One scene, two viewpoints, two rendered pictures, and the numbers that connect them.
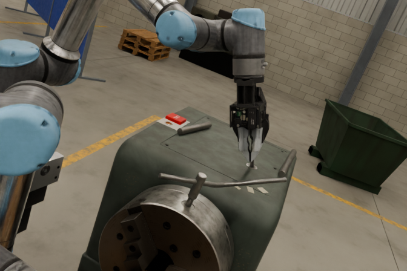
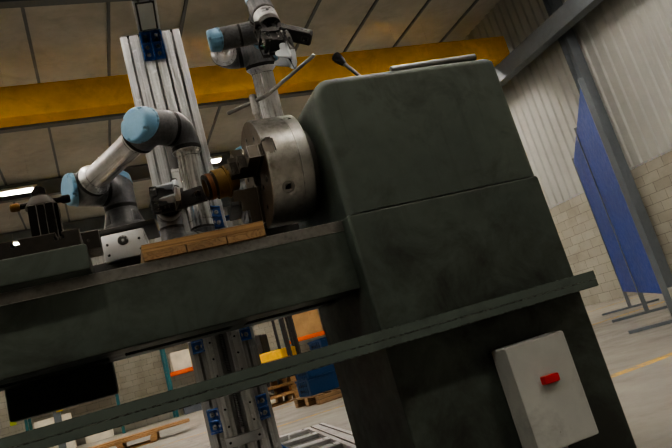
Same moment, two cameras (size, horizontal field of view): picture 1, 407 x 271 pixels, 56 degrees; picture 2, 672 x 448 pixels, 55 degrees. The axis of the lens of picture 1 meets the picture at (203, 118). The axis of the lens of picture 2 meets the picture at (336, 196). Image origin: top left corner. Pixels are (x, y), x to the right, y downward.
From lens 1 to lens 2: 1.99 m
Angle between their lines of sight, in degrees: 63
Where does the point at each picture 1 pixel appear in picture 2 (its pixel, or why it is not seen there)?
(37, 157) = (141, 123)
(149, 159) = not seen: hidden behind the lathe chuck
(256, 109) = (264, 32)
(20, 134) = (132, 117)
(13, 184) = (184, 176)
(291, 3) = not seen: outside the picture
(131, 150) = not seen: hidden behind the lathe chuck
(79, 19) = (264, 106)
